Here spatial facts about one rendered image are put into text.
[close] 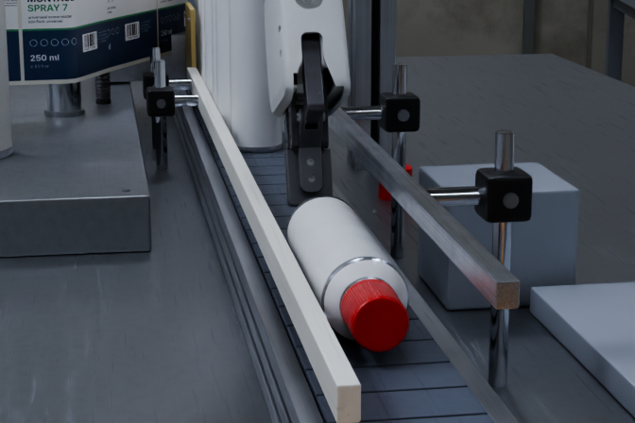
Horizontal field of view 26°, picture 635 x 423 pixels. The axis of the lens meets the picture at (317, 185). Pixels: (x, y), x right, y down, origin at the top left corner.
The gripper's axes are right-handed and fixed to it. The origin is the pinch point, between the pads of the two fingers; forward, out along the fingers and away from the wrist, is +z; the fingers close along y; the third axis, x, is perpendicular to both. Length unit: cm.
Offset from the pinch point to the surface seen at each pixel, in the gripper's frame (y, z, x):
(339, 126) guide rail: 4.0, -4.4, -3.2
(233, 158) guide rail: 14.9, -3.8, 4.0
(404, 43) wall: 452, -113, -111
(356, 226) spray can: -13.2, 4.9, -0.9
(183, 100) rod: 48, -15, 6
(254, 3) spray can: 28.5, -20.6, 0.1
